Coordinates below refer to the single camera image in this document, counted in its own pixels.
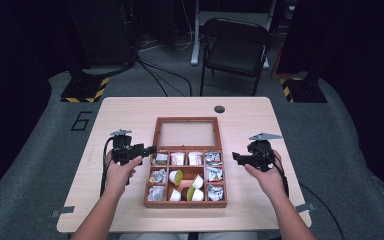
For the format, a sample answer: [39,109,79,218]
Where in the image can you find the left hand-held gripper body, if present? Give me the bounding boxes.
[109,129,145,167]

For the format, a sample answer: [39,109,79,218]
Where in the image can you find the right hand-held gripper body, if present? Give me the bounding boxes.
[246,132,283,173]

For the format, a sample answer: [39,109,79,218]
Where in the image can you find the brown wooden compartment box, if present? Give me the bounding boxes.
[143,116,228,209]

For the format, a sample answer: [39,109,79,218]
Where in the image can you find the person's left hand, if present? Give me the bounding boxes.
[104,154,143,198]

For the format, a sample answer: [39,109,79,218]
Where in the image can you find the person's right hand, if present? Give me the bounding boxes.
[244,149,289,201]

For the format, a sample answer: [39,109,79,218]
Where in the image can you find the packet with yellow print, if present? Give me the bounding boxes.
[153,152,169,166]

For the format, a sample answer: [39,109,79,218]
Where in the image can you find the grey foil packet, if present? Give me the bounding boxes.
[149,168,167,184]
[147,185,165,202]

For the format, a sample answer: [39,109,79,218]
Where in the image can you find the white packet with colourful print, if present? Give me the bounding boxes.
[206,167,224,183]
[207,184,225,202]
[204,151,222,167]

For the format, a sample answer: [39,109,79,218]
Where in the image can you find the white cup with yellow lid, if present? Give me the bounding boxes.
[168,169,184,187]

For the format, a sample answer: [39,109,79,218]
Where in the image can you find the white cup with green lid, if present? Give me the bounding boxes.
[186,186,205,202]

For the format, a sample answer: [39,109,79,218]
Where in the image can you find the grey tape strip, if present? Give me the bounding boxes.
[50,205,76,218]
[294,202,317,214]

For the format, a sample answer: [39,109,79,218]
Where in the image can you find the striped black stand base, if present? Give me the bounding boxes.
[60,73,110,104]
[279,76,328,104]

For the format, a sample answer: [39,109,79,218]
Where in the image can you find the person's lap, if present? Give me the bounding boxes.
[119,231,259,240]

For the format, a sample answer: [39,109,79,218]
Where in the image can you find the black folding chair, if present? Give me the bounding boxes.
[199,17,272,97]

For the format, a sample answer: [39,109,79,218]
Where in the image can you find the dark cabinet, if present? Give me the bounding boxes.
[64,0,138,69]

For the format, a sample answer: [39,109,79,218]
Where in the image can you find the left hand-held gripper cable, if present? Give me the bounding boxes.
[99,137,115,198]

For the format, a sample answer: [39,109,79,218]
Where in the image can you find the hand-held gripper cable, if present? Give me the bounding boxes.
[263,146,346,240]
[99,137,115,198]

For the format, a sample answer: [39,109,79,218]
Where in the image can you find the black floor cables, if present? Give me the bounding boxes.
[135,31,194,98]

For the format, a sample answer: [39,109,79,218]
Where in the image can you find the right hand-held gripper cable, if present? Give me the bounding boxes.
[263,146,346,240]

